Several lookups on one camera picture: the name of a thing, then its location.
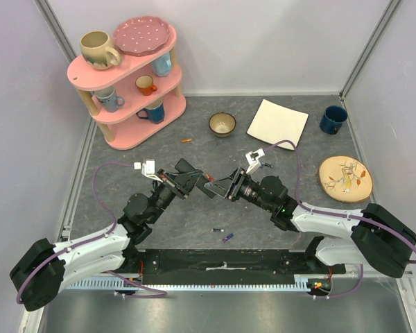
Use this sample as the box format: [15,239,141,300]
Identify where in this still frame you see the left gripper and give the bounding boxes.
[148,169,203,224]

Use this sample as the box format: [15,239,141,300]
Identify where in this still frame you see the black remote control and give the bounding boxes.
[175,158,216,198]

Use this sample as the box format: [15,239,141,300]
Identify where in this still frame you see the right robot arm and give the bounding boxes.
[204,168,416,278]

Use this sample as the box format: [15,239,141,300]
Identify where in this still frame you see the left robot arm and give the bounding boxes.
[10,166,214,311]

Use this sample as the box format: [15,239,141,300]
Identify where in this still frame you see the blue purple battery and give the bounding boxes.
[222,233,234,243]

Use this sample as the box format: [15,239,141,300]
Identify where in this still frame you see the beige brown ceramic bowl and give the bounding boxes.
[209,112,236,137]

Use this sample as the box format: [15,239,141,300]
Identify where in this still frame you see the dark blue faceted mug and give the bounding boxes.
[136,99,165,124]

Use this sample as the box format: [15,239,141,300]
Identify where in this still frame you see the white square plate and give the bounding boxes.
[247,99,309,146]

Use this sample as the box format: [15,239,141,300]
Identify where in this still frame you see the pink three-tier shelf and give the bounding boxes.
[67,26,187,150]

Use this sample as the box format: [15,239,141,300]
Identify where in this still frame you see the orange mug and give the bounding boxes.
[135,75,157,96]

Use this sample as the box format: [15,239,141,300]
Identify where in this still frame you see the grey blue mug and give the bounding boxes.
[94,86,125,112]

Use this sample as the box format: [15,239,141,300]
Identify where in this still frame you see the light blue mug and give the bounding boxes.
[151,52,173,77]

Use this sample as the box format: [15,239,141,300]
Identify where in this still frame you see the round wooden bird coaster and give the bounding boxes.
[318,155,373,203]

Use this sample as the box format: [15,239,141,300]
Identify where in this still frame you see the navy blue cup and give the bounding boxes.
[320,105,348,135]

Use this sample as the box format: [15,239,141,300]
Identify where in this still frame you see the pink polka dot plate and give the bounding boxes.
[112,16,171,57]

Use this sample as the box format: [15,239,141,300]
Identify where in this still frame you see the beige ceramic mug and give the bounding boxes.
[80,31,122,70]

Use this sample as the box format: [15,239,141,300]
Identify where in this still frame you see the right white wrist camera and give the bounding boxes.
[245,148,265,175]

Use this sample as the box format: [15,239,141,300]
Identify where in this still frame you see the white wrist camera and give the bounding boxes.
[133,160,162,182]
[245,148,265,175]

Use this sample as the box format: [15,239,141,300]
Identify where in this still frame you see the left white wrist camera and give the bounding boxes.
[133,160,162,182]

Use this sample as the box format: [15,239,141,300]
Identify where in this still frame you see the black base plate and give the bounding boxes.
[115,249,346,286]

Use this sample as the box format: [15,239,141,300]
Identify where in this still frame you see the white slotted cable duct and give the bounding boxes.
[66,275,311,292]

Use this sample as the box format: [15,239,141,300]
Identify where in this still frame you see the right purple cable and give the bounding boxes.
[263,139,416,300]

